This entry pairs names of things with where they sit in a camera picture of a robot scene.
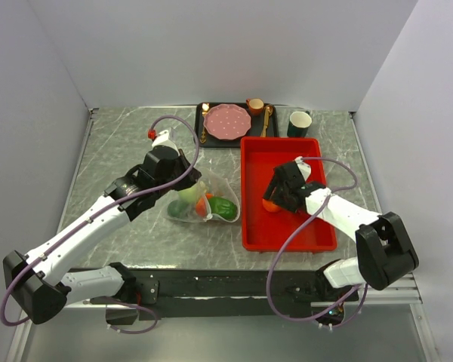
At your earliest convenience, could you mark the orange tangerine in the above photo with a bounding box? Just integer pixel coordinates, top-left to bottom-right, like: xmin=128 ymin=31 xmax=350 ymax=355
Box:
xmin=262 ymin=199 xmax=282 ymax=213

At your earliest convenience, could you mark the light green cabbage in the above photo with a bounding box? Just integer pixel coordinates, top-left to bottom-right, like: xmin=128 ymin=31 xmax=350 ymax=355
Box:
xmin=178 ymin=181 xmax=207 ymax=204

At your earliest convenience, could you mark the green avocado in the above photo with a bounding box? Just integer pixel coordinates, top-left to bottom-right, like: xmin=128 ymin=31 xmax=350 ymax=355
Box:
xmin=167 ymin=199 xmax=189 ymax=218

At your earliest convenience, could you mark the green bell pepper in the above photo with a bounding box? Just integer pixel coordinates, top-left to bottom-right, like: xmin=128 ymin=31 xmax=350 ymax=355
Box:
xmin=208 ymin=196 xmax=238 ymax=221

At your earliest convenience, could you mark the red yellow peach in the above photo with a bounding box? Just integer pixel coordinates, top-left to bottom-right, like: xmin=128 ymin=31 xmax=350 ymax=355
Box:
xmin=195 ymin=193 xmax=213 ymax=218

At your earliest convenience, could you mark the clear zip top bag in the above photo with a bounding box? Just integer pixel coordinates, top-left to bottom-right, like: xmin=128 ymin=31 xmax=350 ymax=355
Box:
xmin=161 ymin=167 xmax=241 ymax=223

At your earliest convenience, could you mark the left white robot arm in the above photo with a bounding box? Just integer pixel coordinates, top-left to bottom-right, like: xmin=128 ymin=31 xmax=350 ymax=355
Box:
xmin=3 ymin=146 xmax=201 ymax=324

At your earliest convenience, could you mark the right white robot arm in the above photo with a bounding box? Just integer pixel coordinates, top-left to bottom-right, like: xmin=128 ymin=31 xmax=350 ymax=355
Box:
xmin=263 ymin=158 xmax=419 ymax=300

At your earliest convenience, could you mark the red plastic bin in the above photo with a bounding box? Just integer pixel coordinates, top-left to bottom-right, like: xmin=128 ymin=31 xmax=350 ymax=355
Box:
xmin=241 ymin=137 xmax=337 ymax=253

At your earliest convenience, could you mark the black serving tray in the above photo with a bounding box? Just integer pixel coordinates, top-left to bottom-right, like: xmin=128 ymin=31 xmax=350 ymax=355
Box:
xmin=193 ymin=102 xmax=280 ymax=149

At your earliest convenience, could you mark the dark green paper cup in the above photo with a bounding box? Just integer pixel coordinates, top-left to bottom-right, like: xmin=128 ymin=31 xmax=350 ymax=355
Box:
xmin=287 ymin=111 xmax=313 ymax=138

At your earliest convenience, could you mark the gold fork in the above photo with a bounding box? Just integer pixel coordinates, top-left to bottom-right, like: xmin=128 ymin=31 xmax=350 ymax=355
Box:
xmin=199 ymin=103 xmax=210 ymax=144

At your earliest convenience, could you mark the gold spoon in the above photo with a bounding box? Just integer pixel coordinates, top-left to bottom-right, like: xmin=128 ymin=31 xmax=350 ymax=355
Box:
xmin=264 ymin=105 xmax=273 ymax=125

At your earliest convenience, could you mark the pink dotted plate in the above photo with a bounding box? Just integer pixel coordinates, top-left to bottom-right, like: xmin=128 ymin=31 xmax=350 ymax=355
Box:
xmin=203 ymin=103 xmax=251 ymax=140

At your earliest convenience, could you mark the orange ceramic cup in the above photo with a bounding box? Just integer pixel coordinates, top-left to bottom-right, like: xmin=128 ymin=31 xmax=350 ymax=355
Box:
xmin=246 ymin=98 xmax=265 ymax=116

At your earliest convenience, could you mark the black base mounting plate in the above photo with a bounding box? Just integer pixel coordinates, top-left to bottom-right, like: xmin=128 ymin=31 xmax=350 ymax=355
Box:
xmin=89 ymin=259 xmax=363 ymax=326

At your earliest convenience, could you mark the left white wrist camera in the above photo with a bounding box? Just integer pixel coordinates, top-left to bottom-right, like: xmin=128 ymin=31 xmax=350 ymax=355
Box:
xmin=147 ymin=128 xmax=178 ymax=151

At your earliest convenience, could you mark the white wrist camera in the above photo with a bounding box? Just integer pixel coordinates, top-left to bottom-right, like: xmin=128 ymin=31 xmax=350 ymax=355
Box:
xmin=294 ymin=156 xmax=312 ymax=182
xmin=147 ymin=128 xmax=178 ymax=151

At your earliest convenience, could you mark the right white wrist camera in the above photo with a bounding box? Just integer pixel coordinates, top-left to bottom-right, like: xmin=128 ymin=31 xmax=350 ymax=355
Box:
xmin=294 ymin=156 xmax=312 ymax=182

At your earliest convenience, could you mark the aluminium frame rail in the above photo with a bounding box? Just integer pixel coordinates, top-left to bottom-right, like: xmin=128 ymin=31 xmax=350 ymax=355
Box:
xmin=64 ymin=277 xmax=423 ymax=308

